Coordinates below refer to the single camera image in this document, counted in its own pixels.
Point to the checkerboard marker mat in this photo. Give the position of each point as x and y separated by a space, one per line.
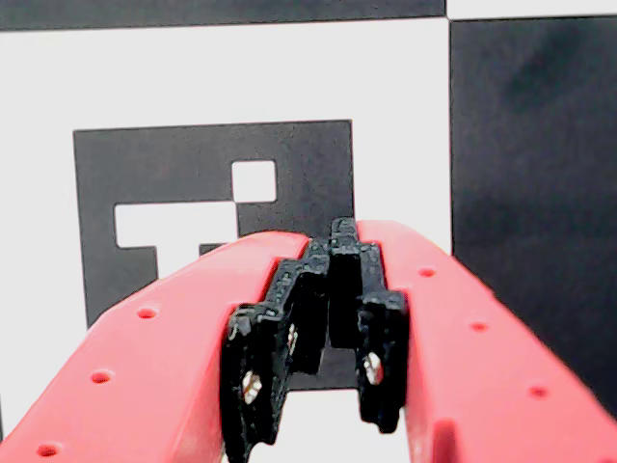
193 72

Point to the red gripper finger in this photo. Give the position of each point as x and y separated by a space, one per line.
144 366
482 386

